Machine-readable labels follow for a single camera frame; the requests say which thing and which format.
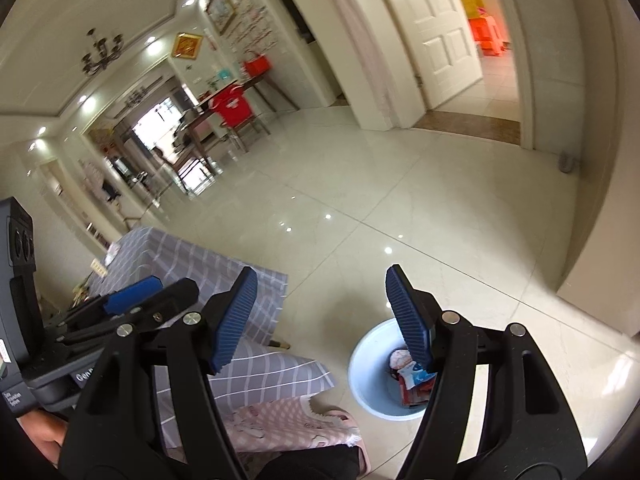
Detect blue white mask packet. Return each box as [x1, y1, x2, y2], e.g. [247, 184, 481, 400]
[400, 362, 434, 387]

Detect red chair cover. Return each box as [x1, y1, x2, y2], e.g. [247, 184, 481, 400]
[213, 84, 257, 125]

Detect light blue box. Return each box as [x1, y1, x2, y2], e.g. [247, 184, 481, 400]
[207, 67, 236, 89]

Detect light blue plastic bucket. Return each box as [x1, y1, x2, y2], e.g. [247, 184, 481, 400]
[347, 317, 442, 421]

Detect person's left hand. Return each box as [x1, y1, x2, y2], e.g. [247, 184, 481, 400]
[19, 408, 69, 464]

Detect red diamond wall decoration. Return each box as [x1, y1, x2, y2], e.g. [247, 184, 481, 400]
[170, 31, 205, 61]

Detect grey checked tablecloth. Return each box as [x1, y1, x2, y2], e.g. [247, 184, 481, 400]
[86, 226, 334, 392]

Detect group of wall certificates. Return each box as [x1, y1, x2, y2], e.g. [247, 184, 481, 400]
[227, 0, 279, 59]

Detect group of ceiling spotlights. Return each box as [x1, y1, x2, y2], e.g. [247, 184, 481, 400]
[29, 0, 197, 152]

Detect wooden dining table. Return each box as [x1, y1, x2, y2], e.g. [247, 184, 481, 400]
[176, 77, 301, 177]

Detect pink white wrapper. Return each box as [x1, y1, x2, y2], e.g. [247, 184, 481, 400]
[389, 346, 417, 372]

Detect large black chandelier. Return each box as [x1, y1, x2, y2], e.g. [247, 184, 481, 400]
[80, 28, 125, 75]

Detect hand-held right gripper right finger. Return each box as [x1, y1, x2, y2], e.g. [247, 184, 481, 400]
[384, 263, 589, 480]

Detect person's legs in black trousers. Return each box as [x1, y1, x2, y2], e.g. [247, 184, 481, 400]
[249, 442, 362, 480]

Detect white panelled door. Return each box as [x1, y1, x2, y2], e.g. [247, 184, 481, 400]
[367, 0, 484, 111]

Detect pink checked blanket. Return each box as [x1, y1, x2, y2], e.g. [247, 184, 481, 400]
[224, 393, 370, 476]

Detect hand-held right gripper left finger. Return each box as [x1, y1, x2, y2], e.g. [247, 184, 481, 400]
[59, 265, 259, 480]

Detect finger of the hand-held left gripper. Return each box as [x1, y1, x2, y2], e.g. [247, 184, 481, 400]
[59, 275, 164, 334]
[56, 277, 201, 347]

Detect pink floral curtain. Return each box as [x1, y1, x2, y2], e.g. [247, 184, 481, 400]
[327, 0, 401, 131]

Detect wooden chair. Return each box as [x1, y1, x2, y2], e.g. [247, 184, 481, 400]
[172, 124, 226, 181]
[212, 84, 274, 154]

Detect orange plastic stool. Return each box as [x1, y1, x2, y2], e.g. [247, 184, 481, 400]
[469, 14, 511, 56]

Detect coat rack with clothes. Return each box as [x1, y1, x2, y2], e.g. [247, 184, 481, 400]
[82, 157, 124, 206]

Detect red snack packet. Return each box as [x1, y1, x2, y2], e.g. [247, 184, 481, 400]
[399, 379, 434, 407]

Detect wooden framed wall picture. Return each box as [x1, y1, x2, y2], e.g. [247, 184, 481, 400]
[204, 0, 239, 36]

